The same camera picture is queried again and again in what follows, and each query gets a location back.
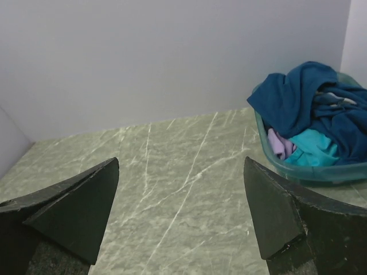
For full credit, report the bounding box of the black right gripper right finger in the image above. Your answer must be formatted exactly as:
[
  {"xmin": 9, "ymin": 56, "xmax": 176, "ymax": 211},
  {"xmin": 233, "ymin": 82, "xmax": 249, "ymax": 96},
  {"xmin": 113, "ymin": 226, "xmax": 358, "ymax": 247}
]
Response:
[{"xmin": 244, "ymin": 157, "xmax": 366, "ymax": 274}]

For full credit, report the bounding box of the turquoise t-shirt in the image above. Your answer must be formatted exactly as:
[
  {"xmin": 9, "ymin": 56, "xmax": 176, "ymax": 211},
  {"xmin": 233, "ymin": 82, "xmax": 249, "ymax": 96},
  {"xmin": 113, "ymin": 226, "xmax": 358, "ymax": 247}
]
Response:
[{"xmin": 284, "ymin": 129, "xmax": 340, "ymax": 167}]

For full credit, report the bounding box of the teal plastic laundry basket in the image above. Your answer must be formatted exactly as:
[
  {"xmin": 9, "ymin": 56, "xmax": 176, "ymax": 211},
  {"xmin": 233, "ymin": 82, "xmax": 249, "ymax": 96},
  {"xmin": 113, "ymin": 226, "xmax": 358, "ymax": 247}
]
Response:
[{"xmin": 250, "ymin": 71, "xmax": 367, "ymax": 187}]

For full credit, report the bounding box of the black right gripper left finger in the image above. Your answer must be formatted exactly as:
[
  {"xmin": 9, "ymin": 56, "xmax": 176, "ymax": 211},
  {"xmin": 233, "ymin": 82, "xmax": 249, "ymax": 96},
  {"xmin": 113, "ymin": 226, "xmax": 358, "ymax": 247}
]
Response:
[{"xmin": 1, "ymin": 158, "xmax": 119, "ymax": 274}]

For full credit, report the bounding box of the lavender t-shirt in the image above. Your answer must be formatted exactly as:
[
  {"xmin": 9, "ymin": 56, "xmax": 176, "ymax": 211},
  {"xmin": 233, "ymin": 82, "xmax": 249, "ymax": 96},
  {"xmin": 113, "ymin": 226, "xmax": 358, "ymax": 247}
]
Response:
[{"xmin": 267, "ymin": 128, "xmax": 297, "ymax": 160}]

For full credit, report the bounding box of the dark blue printed t-shirt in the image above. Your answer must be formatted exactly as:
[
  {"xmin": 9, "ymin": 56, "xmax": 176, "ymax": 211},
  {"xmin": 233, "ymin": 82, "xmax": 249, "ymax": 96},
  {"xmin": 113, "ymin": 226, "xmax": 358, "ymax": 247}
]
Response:
[{"xmin": 247, "ymin": 61, "xmax": 367, "ymax": 167}]

